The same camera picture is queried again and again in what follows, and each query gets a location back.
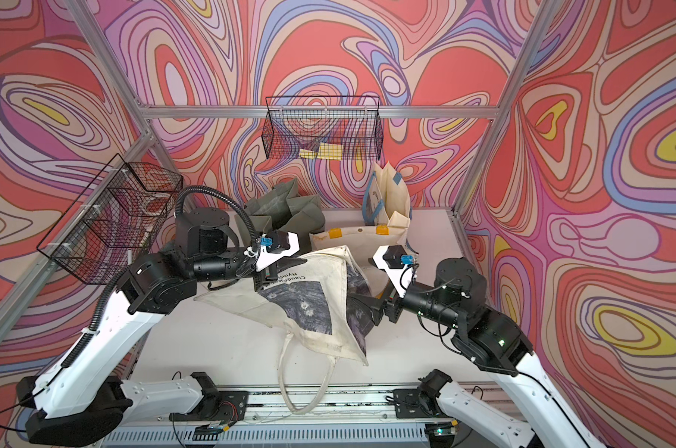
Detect cream canvas tote bag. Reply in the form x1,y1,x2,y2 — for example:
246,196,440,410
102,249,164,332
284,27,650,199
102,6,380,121
195,246,373,414

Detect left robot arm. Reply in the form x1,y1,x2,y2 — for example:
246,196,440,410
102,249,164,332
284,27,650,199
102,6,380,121
16,186,300,447

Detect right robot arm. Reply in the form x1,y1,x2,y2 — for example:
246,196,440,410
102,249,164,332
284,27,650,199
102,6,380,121
348,256,603,447

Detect olive green fabric bag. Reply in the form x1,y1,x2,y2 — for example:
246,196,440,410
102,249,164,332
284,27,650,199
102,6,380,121
244,179,326,248

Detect yellow sticky notes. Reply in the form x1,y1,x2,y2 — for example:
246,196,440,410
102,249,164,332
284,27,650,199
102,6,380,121
299,143,344,161

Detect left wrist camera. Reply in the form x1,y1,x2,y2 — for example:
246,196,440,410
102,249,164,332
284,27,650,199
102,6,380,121
251,231,300,274

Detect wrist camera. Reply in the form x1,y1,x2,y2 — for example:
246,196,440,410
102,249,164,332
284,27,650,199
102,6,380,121
251,231,300,274
372,245,417,298

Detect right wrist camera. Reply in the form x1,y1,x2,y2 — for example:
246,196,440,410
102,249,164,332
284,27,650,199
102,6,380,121
372,245,417,298

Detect white bag yellow handles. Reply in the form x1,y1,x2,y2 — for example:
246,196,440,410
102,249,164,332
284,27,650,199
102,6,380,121
309,225,408,295

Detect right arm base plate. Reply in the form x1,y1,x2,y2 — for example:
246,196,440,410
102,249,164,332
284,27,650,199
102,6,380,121
386,384,463,421

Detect beige bag blue handles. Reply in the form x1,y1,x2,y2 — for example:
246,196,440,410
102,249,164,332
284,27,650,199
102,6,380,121
362,162,412,229

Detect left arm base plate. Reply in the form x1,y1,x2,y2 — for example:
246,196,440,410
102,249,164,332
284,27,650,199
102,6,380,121
169,390,248,423

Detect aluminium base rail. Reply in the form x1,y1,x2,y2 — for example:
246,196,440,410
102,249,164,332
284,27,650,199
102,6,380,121
98,384,542,447

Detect black wire basket back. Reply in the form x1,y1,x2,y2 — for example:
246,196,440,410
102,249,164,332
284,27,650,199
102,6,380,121
262,94,384,162

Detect black wire basket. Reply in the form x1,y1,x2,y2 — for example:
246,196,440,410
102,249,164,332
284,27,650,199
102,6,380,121
262,94,384,162
37,155,183,285

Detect black wire basket left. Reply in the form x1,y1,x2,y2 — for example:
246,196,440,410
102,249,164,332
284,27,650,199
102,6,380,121
37,155,183,285

